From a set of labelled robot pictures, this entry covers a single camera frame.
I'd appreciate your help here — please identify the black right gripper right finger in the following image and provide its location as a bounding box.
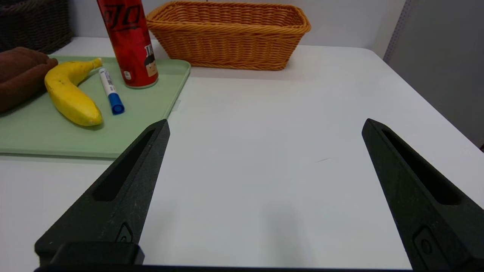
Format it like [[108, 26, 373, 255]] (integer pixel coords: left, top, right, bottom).
[[362, 118, 484, 272]]

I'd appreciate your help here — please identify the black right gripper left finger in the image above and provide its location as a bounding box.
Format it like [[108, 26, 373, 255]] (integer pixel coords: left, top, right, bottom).
[[35, 119, 171, 265]]

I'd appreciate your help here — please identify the white marker with blue cap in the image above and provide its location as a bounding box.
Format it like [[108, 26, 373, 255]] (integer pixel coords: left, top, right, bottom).
[[99, 68, 125, 115]]

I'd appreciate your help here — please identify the yellow banana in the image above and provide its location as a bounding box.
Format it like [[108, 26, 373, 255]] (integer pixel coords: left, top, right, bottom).
[[45, 58, 103, 127]]

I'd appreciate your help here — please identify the brown towel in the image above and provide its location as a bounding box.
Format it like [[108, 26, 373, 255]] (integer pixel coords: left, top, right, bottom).
[[0, 47, 59, 113]]

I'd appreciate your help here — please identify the orange wicker basket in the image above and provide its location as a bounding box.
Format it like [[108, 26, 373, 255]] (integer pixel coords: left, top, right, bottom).
[[146, 1, 311, 71]]

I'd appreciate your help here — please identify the dark brown wicker basket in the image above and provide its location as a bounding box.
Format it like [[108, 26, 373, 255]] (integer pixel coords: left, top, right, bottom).
[[0, 0, 74, 54]]

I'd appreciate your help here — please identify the light green plastic tray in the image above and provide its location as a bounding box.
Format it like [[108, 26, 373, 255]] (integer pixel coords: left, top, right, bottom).
[[0, 56, 191, 158]]

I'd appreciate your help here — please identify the red soda can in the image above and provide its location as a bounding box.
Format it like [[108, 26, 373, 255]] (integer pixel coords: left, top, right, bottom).
[[97, 0, 159, 89]]

